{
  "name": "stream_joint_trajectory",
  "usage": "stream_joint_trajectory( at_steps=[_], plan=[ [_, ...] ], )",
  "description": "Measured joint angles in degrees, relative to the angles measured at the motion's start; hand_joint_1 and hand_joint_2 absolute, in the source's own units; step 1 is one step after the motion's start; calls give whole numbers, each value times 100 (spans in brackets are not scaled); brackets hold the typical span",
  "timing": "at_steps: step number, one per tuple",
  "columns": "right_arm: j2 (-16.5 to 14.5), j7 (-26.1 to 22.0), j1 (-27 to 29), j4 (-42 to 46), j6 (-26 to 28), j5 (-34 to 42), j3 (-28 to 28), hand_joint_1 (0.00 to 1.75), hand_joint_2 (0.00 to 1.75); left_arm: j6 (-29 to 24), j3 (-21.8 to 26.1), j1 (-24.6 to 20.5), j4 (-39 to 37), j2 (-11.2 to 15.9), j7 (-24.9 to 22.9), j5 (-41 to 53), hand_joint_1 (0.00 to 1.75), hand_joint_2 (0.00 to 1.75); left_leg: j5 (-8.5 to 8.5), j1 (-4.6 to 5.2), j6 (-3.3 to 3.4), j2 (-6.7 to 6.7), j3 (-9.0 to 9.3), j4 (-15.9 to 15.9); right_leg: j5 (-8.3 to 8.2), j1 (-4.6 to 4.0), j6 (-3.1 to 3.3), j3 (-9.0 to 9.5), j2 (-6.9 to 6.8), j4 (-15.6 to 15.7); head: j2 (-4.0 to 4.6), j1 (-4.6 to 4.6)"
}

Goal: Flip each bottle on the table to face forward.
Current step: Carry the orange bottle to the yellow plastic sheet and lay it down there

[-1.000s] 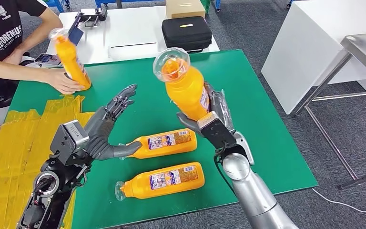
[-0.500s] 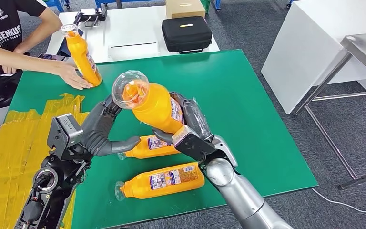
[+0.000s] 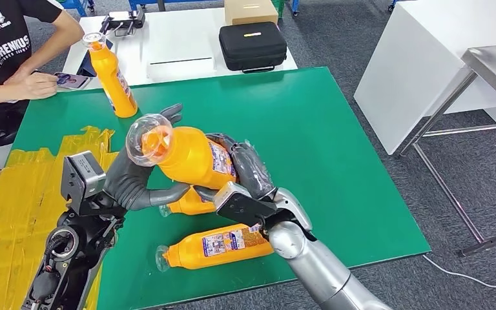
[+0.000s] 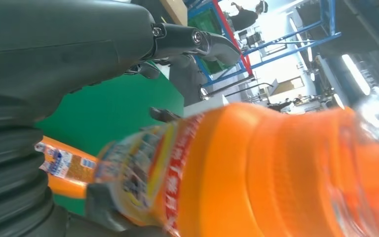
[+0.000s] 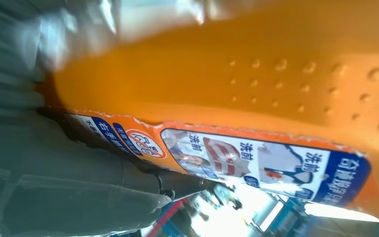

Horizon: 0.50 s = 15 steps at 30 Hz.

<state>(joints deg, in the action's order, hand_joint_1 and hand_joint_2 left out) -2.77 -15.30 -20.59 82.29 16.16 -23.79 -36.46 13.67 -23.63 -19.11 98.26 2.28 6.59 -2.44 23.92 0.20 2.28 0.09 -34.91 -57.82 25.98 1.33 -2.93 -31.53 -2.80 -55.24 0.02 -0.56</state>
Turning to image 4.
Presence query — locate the person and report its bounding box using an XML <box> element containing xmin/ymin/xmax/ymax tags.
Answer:
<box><xmin>230</xmin><ymin>0</ymin><xmax>269</xmax><ymax>32</ymax></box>
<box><xmin>267</xmin><ymin>98</ymin><xmax>295</xmax><ymax>113</ymax></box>

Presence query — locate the blue metal rack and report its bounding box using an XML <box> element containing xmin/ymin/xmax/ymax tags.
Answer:
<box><xmin>186</xmin><ymin>0</ymin><xmax>342</xmax><ymax>88</ymax></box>

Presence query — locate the brown wooden door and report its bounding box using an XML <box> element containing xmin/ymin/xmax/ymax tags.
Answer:
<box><xmin>270</xmin><ymin>76</ymin><xmax>305</xmax><ymax>96</ymax></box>

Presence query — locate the orange bottle clear cap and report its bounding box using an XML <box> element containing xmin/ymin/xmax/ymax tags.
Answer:
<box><xmin>94</xmin><ymin>75</ymin><xmax>379</xmax><ymax>237</ymax></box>
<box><xmin>34</xmin><ymin>135</ymin><xmax>99</xmax><ymax>200</ymax></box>

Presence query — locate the ceiling light strip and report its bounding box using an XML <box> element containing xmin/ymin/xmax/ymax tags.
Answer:
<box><xmin>341</xmin><ymin>54</ymin><xmax>372</xmax><ymax>96</ymax></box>

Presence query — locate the white table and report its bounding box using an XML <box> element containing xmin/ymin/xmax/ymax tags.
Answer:
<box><xmin>183</xmin><ymin>94</ymin><xmax>230</xmax><ymax>118</ymax></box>

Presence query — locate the green plastic crate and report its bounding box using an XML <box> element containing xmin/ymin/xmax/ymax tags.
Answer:
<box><xmin>188</xmin><ymin>8</ymin><xmax>239</xmax><ymax>75</ymax></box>

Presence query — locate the steel table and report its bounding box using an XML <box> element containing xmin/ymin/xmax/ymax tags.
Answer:
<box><xmin>200</xmin><ymin>74</ymin><xmax>275</xmax><ymax>103</ymax></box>

